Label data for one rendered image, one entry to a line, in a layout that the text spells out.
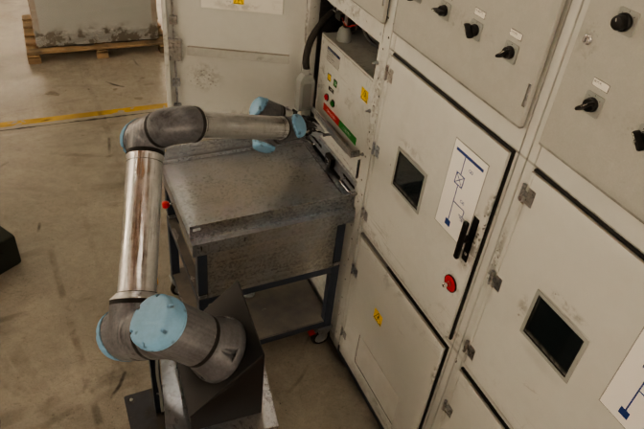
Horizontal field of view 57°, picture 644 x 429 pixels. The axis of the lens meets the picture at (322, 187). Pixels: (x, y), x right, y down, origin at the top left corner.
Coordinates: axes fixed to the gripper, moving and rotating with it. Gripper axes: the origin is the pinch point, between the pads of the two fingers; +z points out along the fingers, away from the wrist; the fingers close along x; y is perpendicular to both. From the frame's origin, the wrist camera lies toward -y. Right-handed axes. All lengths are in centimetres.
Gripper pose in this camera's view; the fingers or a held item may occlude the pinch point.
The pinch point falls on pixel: (321, 131)
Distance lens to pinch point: 261.7
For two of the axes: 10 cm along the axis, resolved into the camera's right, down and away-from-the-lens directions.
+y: 4.1, 5.7, -7.1
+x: 5.3, -7.8, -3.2
